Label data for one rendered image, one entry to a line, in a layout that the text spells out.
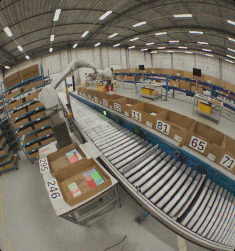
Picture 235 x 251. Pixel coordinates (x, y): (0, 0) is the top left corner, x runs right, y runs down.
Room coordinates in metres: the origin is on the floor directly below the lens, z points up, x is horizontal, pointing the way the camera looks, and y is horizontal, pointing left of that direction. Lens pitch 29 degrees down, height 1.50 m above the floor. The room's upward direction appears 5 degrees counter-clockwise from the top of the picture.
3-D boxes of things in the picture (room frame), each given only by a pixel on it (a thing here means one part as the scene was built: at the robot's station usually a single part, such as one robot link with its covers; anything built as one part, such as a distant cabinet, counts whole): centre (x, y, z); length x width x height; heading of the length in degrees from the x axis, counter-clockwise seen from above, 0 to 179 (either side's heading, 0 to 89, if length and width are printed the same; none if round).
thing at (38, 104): (1.72, 1.58, 1.19); 0.40 x 0.30 x 0.10; 123
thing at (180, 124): (0.86, -0.62, 0.96); 0.39 x 0.29 x 0.17; 33
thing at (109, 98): (1.85, 0.02, 0.96); 0.39 x 0.29 x 0.17; 33
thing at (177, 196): (0.25, -0.47, 0.72); 0.52 x 0.05 x 0.05; 123
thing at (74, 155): (0.72, 0.46, 0.79); 0.19 x 0.14 x 0.02; 39
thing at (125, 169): (0.66, -0.20, 0.76); 0.46 x 0.01 x 0.09; 123
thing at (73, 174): (0.42, 0.31, 0.80); 0.38 x 0.28 x 0.10; 126
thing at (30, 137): (1.62, 1.80, 0.98); 0.98 x 0.49 x 1.96; 123
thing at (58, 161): (0.66, 0.53, 0.80); 0.38 x 0.28 x 0.10; 127
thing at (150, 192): (0.42, -0.36, 0.72); 0.52 x 0.05 x 0.05; 123
